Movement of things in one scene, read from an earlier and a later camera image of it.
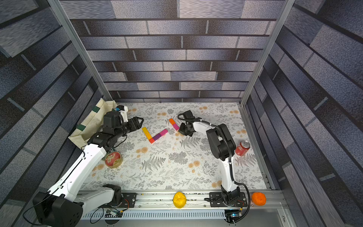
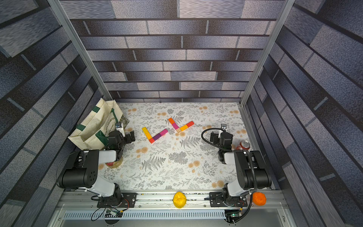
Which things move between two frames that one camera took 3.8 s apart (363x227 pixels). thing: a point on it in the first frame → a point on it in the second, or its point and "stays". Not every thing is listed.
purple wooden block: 157,136 stays
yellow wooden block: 144,129 stays
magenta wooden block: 163,132 stays
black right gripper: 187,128 → 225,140
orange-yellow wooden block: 148,135 stays
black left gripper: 132,121 → 129,139
